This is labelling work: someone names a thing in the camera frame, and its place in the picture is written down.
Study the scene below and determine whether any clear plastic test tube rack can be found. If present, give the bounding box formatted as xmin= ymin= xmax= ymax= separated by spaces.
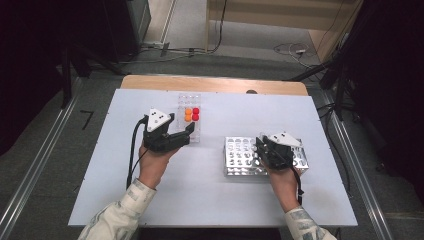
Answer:
xmin=175 ymin=93 xmax=202 ymax=144

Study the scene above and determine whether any left hand-held gripper cable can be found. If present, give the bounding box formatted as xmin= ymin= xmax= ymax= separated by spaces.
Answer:
xmin=125 ymin=114 xmax=149 ymax=190

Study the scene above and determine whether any metal test tube rack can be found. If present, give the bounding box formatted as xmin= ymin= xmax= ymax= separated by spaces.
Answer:
xmin=223 ymin=135 xmax=309 ymax=178

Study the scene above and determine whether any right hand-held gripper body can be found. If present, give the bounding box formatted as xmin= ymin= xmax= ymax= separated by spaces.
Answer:
xmin=262 ymin=131 xmax=304 ymax=171

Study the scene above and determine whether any floor cable bundle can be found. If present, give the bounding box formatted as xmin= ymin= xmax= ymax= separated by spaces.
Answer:
xmin=118 ymin=41 xmax=214 ymax=65

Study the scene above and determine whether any light wooden shelf unit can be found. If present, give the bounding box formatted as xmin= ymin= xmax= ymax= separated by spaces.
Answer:
xmin=204 ymin=0 xmax=365 ymax=64

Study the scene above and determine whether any black metal stand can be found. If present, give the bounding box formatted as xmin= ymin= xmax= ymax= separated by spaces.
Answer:
xmin=59 ymin=43 xmax=129 ymax=109
xmin=289 ymin=43 xmax=361 ymax=122

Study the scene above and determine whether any black hanging cable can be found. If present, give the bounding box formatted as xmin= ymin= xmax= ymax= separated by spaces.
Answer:
xmin=204 ymin=0 xmax=228 ymax=54

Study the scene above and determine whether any person's right hand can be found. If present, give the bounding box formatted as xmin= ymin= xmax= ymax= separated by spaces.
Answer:
xmin=265 ymin=163 xmax=303 ymax=214

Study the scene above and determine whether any hand-held gripper cable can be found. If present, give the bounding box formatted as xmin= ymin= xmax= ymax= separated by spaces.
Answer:
xmin=125 ymin=114 xmax=149 ymax=190
xmin=289 ymin=164 xmax=305 ymax=206

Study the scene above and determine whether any black cabinet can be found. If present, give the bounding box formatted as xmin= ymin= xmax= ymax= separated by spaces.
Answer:
xmin=99 ymin=0 xmax=152 ymax=64

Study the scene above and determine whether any black curtain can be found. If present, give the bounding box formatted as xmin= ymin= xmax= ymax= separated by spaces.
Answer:
xmin=0 ymin=0 xmax=104 ymax=156
xmin=346 ymin=0 xmax=424 ymax=204

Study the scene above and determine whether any right hand-held gripper cable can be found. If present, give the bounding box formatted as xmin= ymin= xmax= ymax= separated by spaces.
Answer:
xmin=289 ymin=164 xmax=305 ymax=206

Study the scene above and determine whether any white coiled cable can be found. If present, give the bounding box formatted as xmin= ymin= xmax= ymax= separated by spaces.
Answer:
xmin=273 ymin=41 xmax=316 ymax=69

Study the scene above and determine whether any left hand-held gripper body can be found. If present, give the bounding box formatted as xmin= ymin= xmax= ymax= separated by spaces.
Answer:
xmin=142 ymin=107 xmax=192 ymax=154

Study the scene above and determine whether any thin black cable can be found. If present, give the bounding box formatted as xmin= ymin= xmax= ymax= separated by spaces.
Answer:
xmin=316 ymin=102 xmax=353 ymax=194

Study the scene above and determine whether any person's left hand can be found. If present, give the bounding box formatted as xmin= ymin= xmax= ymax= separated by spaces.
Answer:
xmin=137 ymin=143 xmax=180 ymax=190

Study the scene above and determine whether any metal floor rail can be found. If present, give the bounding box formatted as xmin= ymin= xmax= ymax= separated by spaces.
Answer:
xmin=0 ymin=77 xmax=84 ymax=240
xmin=318 ymin=89 xmax=396 ymax=240

